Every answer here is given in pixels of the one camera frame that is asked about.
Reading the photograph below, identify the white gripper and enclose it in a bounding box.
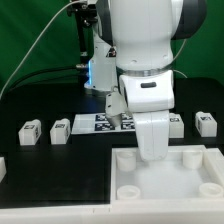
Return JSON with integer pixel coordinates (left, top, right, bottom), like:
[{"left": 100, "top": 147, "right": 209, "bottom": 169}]
[{"left": 119, "top": 70, "right": 174, "bottom": 161}]

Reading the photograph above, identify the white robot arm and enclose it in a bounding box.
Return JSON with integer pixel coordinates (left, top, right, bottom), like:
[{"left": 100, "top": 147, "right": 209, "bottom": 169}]
[{"left": 97, "top": 0, "right": 207, "bottom": 161}]

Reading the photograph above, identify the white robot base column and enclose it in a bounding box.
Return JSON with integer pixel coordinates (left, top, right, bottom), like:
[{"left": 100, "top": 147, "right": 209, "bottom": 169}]
[{"left": 84, "top": 31, "right": 117, "bottom": 96}]

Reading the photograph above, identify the white sheet with markers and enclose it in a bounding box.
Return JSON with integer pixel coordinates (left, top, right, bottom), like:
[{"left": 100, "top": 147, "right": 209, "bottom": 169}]
[{"left": 72, "top": 113, "right": 135, "bottom": 135}]

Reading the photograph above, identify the white square table top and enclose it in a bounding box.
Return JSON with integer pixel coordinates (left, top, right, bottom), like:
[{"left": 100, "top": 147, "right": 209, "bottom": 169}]
[{"left": 111, "top": 145, "right": 224, "bottom": 201}]

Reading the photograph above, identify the white block at left edge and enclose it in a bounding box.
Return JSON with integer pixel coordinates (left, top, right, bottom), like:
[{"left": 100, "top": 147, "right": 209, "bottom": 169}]
[{"left": 0, "top": 157, "right": 7, "bottom": 183}]

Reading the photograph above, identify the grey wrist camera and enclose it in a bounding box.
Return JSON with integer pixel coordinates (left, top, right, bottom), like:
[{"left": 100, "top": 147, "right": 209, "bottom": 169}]
[{"left": 105, "top": 88, "right": 127, "bottom": 127}]

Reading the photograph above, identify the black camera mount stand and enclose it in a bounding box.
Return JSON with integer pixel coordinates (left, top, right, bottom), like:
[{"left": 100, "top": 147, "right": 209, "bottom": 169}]
[{"left": 67, "top": 0, "right": 97, "bottom": 64}]

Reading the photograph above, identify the black cable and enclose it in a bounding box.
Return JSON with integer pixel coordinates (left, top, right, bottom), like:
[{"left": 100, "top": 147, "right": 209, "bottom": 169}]
[{"left": 6, "top": 65, "right": 89, "bottom": 92}]

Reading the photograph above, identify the grey cable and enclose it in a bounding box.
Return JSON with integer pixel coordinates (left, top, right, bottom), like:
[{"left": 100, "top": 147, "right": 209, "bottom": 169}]
[{"left": 0, "top": 0, "right": 88, "bottom": 100}]

